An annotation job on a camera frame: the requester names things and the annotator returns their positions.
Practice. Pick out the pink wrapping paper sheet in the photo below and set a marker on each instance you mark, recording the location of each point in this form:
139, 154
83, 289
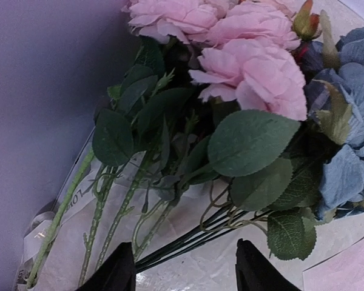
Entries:
344, 271

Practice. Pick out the pink fake rose bunch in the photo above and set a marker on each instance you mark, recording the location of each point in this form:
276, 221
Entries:
214, 92

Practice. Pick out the clear printed cellophane wrap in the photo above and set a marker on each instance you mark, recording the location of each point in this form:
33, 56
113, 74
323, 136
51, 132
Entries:
144, 202

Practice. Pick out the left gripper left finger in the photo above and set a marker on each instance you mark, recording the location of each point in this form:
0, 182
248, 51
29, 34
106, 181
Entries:
117, 272

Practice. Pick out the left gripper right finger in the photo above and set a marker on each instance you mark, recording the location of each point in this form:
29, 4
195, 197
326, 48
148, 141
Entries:
255, 273

